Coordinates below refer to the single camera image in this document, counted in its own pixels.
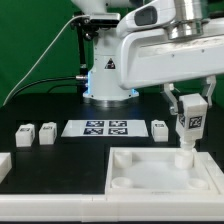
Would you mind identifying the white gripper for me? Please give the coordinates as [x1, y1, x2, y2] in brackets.
[118, 26, 224, 115]

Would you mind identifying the white square tabletop part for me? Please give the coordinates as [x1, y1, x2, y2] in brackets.
[105, 147, 221, 196]

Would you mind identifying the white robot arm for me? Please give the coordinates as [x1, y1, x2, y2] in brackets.
[71, 0, 224, 114]

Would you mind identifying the white right fence piece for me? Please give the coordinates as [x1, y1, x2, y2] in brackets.
[198, 152, 224, 195]

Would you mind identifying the white fence piece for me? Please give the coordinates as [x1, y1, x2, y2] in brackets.
[198, 152, 224, 195]
[0, 153, 12, 183]

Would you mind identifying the white sheet with tags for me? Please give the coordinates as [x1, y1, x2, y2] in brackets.
[62, 120, 148, 137]

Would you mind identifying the white left fence piece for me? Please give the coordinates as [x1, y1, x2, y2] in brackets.
[0, 153, 12, 183]

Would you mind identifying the grey camera on stand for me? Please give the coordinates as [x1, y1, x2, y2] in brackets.
[70, 12, 121, 29]

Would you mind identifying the black cable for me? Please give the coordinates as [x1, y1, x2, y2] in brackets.
[9, 76, 88, 98]

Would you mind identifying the black camera stand pole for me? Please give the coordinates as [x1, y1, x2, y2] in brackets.
[74, 19, 88, 95]

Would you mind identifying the grey cable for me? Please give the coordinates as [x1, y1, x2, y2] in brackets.
[2, 14, 83, 107]

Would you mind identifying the white front fence rail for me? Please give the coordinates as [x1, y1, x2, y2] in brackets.
[0, 195, 224, 222]

